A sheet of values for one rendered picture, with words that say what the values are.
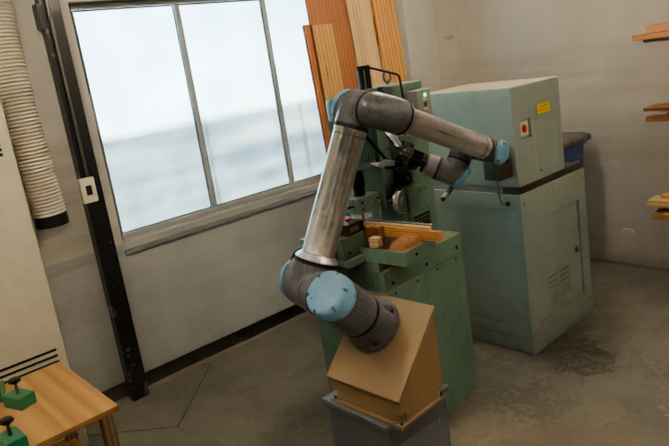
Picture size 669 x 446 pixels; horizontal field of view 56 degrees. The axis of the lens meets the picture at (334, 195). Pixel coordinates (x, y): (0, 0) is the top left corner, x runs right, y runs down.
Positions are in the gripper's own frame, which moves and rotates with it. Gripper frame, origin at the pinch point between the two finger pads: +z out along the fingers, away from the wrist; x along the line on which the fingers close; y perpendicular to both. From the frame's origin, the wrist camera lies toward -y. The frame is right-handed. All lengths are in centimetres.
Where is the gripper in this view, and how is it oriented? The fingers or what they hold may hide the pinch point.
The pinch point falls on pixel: (376, 147)
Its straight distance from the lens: 248.8
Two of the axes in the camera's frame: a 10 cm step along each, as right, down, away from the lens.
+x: -3.8, 8.5, -3.6
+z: -9.2, -3.6, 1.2
